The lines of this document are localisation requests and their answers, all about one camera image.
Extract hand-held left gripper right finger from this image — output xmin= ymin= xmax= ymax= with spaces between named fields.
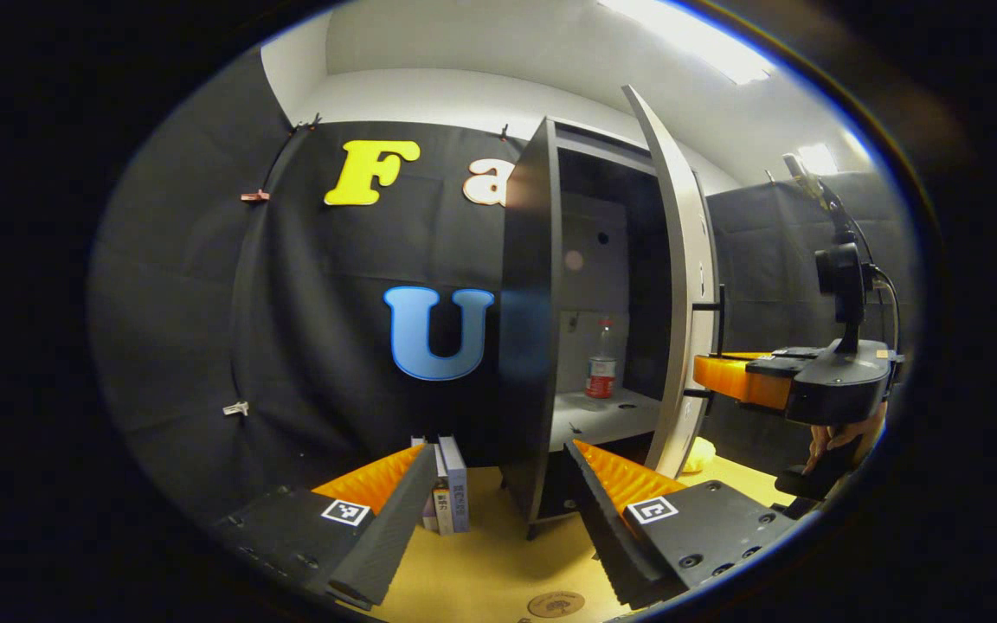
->
xmin=563 ymin=439 xmax=798 ymax=611

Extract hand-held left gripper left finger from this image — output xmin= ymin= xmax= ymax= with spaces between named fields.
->
xmin=209 ymin=443 xmax=441 ymax=611

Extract black door handle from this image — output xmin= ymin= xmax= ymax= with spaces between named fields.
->
xmin=685 ymin=284 xmax=728 ymax=401

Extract round wooden coaster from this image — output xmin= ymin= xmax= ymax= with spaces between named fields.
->
xmin=527 ymin=591 xmax=587 ymax=619

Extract beige cabinet door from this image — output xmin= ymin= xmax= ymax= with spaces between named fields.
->
xmin=621 ymin=84 xmax=721 ymax=479

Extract clear bottle with red label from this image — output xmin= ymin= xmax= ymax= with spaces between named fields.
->
xmin=585 ymin=318 xmax=619 ymax=401

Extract dark grey cabinet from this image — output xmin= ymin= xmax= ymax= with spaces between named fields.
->
xmin=497 ymin=115 xmax=707 ymax=539

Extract white book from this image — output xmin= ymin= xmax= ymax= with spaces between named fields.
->
xmin=410 ymin=437 xmax=454 ymax=536

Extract grey-blue book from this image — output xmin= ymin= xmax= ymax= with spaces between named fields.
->
xmin=438 ymin=435 xmax=471 ymax=534

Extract yellow bun-shaped object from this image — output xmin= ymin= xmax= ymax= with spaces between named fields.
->
xmin=680 ymin=437 xmax=717 ymax=474

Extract small ceiling light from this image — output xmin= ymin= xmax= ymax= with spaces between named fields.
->
xmin=797 ymin=143 xmax=839 ymax=177

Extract black backdrop cloth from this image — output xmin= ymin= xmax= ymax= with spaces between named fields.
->
xmin=87 ymin=48 xmax=919 ymax=529

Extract long ceiling light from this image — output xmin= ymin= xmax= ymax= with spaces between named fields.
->
xmin=598 ymin=0 xmax=776 ymax=86

